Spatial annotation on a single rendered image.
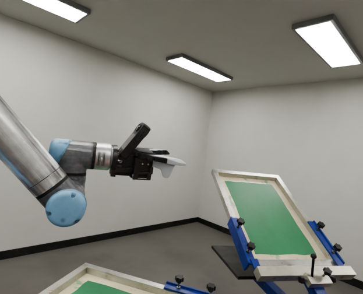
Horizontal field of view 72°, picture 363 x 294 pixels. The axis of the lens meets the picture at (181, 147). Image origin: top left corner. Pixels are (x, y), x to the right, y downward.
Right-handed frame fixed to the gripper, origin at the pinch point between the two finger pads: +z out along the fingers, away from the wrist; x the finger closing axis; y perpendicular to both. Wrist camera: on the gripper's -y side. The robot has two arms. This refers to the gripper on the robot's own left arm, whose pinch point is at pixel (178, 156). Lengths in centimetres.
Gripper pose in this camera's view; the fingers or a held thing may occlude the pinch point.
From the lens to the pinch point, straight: 77.7
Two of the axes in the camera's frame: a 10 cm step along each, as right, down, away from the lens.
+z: 9.2, 1.1, 3.9
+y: -1.7, 9.8, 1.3
